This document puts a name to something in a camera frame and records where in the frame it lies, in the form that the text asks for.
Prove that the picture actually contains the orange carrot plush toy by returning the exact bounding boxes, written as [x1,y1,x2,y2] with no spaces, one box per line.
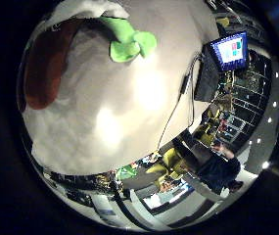
[23,15,159,111]

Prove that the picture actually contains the computer monitor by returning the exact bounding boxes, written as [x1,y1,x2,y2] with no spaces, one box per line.
[193,30,250,103]

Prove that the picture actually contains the yellow chair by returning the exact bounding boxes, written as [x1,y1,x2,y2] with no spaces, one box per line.
[144,147,186,184]

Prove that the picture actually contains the person in dark clothes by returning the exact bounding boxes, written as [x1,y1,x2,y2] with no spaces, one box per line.
[171,130,245,194]

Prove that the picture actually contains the thin pale cable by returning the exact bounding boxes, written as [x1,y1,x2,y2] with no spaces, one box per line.
[156,53,203,152]

